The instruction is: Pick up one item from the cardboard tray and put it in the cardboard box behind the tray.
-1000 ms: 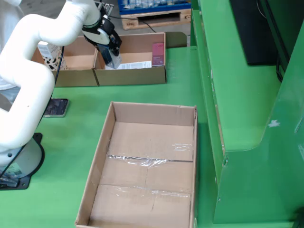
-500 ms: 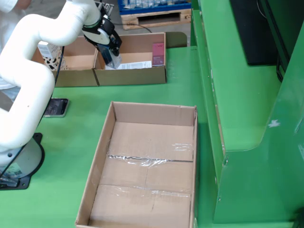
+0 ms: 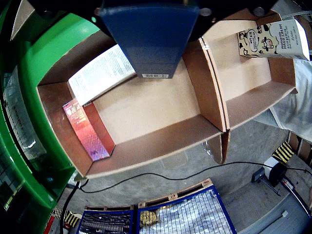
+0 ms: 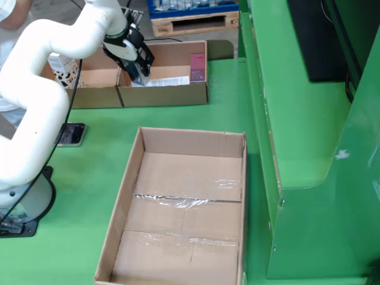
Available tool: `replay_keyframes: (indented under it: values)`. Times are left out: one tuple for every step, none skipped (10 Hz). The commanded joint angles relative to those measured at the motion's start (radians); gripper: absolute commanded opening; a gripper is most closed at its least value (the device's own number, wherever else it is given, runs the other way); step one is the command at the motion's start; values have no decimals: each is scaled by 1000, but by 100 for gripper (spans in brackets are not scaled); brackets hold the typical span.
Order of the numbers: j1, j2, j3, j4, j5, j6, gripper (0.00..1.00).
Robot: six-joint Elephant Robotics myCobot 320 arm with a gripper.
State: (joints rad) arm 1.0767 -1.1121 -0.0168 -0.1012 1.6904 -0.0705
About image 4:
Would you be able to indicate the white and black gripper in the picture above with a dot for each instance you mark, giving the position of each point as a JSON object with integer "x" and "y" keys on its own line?
{"x": 126, "y": 49}

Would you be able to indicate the blue cosmetic product box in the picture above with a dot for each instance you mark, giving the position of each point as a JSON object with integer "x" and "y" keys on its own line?
{"x": 139, "y": 77}

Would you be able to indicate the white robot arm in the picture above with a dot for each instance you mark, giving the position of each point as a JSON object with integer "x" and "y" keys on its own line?
{"x": 32, "y": 89}

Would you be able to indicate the bare person forearm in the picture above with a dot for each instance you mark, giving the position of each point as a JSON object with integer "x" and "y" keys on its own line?
{"x": 17, "y": 16}

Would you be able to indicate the divided cardboard box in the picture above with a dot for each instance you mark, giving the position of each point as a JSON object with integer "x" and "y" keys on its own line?
{"x": 163, "y": 95}

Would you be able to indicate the flat white box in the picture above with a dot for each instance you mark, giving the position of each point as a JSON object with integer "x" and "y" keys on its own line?
{"x": 175, "y": 80}

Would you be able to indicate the small maroon box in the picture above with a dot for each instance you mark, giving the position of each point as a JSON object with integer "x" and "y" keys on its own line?
{"x": 197, "y": 66}

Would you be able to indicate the large cardboard tray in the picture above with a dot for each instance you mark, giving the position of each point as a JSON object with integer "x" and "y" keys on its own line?
{"x": 193, "y": 169}

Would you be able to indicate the wooden pallet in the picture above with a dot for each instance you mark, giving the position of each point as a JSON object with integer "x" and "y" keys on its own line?
{"x": 161, "y": 29}

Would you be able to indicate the cow print white carton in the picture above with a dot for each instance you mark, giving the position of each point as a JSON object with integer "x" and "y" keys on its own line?
{"x": 63, "y": 71}

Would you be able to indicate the smartphone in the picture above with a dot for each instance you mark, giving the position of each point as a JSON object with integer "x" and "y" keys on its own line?
{"x": 72, "y": 135}

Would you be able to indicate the black flat panel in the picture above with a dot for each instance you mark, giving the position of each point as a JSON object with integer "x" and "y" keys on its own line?
{"x": 320, "y": 44}

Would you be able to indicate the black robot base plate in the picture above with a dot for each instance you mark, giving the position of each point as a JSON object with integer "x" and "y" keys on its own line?
{"x": 29, "y": 230}

